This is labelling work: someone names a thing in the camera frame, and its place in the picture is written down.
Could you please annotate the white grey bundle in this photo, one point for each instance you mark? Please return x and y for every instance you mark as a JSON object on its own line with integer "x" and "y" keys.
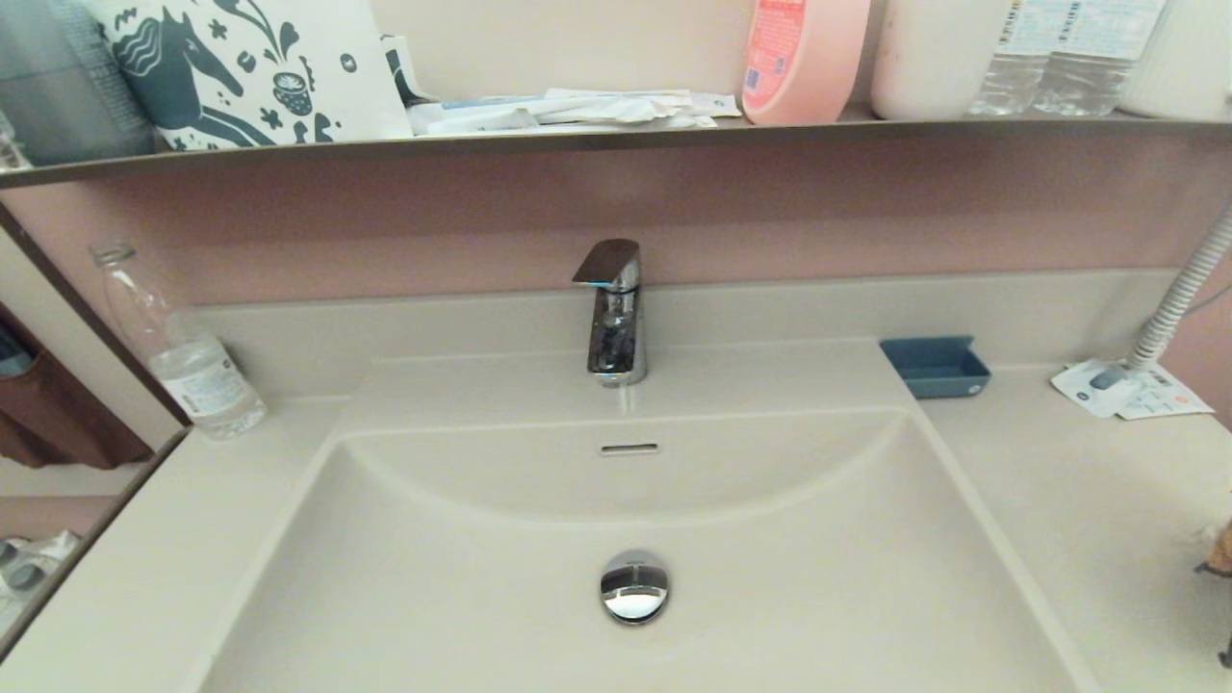
{"x": 34, "y": 568}

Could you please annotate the chrome faucet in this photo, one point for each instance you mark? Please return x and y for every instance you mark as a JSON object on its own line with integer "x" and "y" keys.
{"x": 616, "y": 337}

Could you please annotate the white crumpled wrapper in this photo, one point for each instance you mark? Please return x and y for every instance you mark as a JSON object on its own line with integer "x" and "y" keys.
{"x": 626, "y": 108}

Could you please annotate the white horse print bag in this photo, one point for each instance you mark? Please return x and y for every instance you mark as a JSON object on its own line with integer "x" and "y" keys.
{"x": 289, "y": 67}

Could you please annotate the white printed paper packet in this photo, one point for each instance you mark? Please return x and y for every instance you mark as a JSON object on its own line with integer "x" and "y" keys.
{"x": 1107, "y": 390}

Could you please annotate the brown hanging towel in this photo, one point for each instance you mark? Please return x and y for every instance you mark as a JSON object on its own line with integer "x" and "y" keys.
{"x": 58, "y": 423}

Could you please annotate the clear plastic water bottle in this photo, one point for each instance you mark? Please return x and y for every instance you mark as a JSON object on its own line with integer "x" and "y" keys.
{"x": 197, "y": 375}

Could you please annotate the brown wall shelf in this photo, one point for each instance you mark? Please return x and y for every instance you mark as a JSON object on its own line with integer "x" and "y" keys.
{"x": 616, "y": 140}

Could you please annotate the black white sachet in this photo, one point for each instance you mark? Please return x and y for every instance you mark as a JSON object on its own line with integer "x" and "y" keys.
{"x": 402, "y": 72}

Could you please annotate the orange microfibre cloth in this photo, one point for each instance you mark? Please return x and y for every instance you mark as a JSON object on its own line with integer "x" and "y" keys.
{"x": 1222, "y": 553}

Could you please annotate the chrome drain stopper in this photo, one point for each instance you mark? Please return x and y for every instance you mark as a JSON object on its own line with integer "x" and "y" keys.
{"x": 633, "y": 587}

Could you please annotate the pink lotion bottle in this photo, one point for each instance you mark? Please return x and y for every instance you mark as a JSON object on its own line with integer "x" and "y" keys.
{"x": 799, "y": 67}

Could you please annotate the blue soap dish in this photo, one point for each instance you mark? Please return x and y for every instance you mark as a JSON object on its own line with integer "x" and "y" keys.
{"x": 934, "y": 371}

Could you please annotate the white smooth jar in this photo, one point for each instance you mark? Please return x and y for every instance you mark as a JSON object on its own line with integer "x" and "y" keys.
{"x": 929, "y": 58}

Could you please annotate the white ceramic sink basin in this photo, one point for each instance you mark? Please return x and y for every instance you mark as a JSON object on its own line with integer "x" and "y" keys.
{"x": 433, "y": 577}

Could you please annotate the white toothbrush packet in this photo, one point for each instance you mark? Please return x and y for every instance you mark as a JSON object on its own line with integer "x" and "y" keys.
{"x": 472, "y": 117}

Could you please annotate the white ribbed container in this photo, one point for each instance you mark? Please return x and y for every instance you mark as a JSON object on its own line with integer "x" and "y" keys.
{"x": 1189, "y": 58}

